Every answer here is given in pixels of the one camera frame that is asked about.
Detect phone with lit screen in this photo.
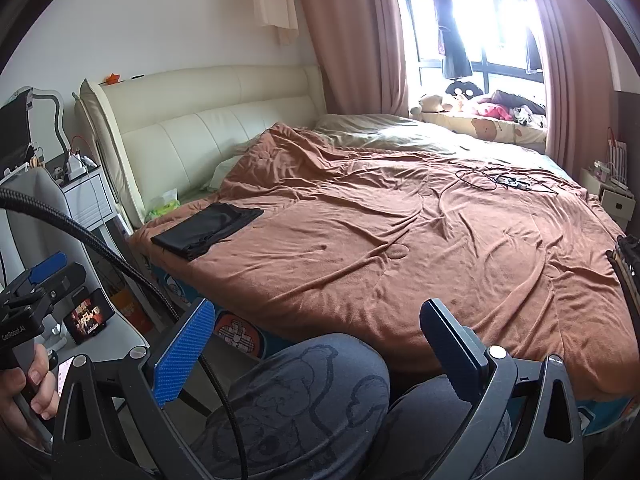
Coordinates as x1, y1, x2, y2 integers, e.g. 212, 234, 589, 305
64, 287, 112, 346

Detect white nightstand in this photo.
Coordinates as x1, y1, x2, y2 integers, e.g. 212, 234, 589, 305
47, 152, 136, 241

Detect pale green bed sheet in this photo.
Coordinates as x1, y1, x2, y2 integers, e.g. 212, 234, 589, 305
202, 112, 576, 191

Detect person's left hand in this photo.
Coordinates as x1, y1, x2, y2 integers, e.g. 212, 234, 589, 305
0, 342, 62, 448

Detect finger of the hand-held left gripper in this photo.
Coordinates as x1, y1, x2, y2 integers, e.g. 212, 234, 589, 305
27, 252, 68, 285
42, 261, 87, 302

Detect green tissue pack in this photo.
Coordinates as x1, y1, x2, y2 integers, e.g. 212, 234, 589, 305
145, 187, 182, 221

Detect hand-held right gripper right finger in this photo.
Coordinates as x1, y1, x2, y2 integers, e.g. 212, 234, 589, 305
419, 299, 586, 480

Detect cream printed cushion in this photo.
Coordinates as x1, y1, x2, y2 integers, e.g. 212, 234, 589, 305
410, 107, 548, 153

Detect person's grey printed pants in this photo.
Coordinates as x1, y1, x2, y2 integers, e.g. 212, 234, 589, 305
192, 332, 516, 480

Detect white drawer cabinet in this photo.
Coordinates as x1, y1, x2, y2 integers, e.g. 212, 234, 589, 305
580, 167, 636, 233

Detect beige plush toy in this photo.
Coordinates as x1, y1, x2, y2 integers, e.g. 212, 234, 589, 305
410, 94, 453, 114

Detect cream padded headboard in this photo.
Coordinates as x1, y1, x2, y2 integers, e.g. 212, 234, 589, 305
75, 65, 328, 233

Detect dark hanging garment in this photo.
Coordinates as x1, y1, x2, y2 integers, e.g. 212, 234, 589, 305
431, 0, 473, 81

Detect black framed window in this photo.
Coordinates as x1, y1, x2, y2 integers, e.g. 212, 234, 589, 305
402, 0, 548, 96

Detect pink cloth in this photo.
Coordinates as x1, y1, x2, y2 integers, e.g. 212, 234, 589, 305
475, 101, 516, 121

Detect thin black cable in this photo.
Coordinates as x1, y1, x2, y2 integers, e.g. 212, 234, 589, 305
440, 162, 561, 196

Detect black cloth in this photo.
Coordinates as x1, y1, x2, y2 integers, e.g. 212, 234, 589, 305
151, 202, 265, 262

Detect striped paper bag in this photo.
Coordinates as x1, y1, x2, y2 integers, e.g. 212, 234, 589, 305
606, 127, 629, 186

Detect phone with pink screen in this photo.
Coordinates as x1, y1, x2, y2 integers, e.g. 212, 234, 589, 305
55, 355, 81, 397

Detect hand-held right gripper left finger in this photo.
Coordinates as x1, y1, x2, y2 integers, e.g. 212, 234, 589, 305
50, 297, 236, 480

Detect brown blanket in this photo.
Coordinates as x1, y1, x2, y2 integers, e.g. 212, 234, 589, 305
127, 122, 640, 406

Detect black and white plush toy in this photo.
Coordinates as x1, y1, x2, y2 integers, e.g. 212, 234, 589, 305
445, 79, 483, 101

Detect black braided cable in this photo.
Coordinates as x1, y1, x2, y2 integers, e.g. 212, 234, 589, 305
0, 187, 251, 480

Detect pink curtain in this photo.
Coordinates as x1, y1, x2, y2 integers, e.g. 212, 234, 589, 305
292, 0, 411, 118
510, 0, 613, 171

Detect stack of folded clothes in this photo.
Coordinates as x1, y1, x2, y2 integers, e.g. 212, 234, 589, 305
605, 234, 640, 311

